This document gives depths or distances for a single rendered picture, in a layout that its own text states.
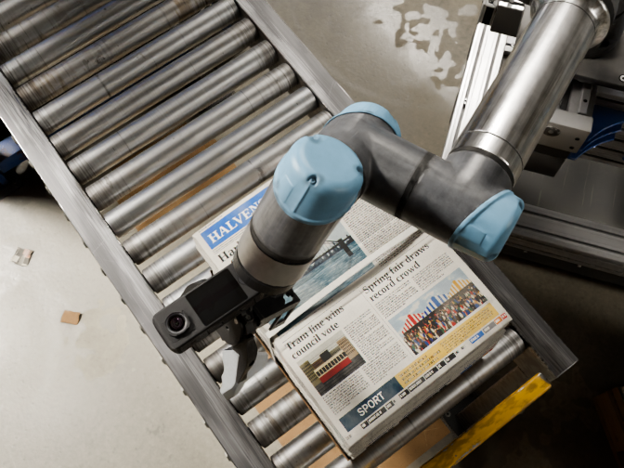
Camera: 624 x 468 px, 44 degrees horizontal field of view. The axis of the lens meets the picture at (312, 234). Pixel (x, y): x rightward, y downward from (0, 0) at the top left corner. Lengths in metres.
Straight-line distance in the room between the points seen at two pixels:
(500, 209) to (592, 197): 1.38
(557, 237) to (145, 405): 1.16
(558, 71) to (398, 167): 0.23
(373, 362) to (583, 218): 1.15
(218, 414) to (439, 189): 0.65
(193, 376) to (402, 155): 0.65
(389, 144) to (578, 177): 1.41
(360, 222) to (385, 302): 0.12
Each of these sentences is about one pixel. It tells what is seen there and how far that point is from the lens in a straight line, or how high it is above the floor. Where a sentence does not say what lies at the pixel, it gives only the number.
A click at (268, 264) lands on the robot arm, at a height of 1.35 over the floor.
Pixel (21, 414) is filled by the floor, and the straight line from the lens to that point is 2.22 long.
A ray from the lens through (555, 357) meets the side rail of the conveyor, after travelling 1.34.
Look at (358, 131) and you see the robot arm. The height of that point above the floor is 1.38.
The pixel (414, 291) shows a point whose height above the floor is 1.03.
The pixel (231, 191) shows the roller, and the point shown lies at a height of 0.79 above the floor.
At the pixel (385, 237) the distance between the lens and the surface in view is 1.10.
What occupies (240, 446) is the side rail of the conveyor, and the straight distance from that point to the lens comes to 1.27.
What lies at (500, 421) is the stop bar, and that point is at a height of 0.82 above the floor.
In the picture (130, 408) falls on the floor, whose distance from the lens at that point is 2.14.
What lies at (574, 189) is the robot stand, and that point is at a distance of 2.13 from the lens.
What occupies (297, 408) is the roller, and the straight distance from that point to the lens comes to 1.27.
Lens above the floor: 2.06
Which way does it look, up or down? 69 degrees down
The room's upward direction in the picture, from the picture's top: 2 degrees counter-clockwise
